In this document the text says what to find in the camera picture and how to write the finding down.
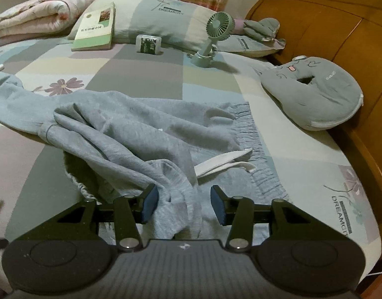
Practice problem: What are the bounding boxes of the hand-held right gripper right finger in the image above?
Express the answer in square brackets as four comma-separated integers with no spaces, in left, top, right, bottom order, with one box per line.
[210,185,355,253]

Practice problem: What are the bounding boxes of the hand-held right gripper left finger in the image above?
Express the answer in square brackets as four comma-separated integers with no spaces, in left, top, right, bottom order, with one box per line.
[15,184,160,253]

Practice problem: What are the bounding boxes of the grey sweatpants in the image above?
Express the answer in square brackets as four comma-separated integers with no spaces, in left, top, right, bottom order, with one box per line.
[0,70,291,240]

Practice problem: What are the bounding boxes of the patchwork bed sheet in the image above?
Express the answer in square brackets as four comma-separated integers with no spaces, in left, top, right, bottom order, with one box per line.
[0,37,382,299]

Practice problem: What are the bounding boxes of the grey cartoon face cushion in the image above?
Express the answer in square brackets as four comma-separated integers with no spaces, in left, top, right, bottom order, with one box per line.
[259,55,364,131]

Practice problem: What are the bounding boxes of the green handheld fan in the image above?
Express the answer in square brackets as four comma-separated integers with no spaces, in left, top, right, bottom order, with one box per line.
[188,12,235,68]

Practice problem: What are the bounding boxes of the small white box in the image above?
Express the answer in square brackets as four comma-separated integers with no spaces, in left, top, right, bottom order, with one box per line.
[136,34,163,55]

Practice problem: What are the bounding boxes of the small patchwork pillow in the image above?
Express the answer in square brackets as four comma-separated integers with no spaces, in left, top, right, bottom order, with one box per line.
[216,34,286,58]

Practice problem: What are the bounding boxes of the grey plush cloth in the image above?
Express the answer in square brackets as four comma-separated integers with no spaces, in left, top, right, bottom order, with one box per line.
[243,17,280,42]

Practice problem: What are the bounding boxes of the large patchwork pillow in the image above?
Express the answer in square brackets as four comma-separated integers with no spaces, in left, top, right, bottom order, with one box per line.
[68,0,238,53]

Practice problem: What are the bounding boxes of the green book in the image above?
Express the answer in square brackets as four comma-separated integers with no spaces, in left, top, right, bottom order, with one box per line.
[71,2,116,52]

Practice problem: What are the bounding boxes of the wooden headboard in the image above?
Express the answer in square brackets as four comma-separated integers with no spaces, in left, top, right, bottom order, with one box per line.
[244,0,382,299]

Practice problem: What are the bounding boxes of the pink folded quilt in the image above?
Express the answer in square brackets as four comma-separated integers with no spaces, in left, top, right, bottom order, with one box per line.
[0,0,109,41]

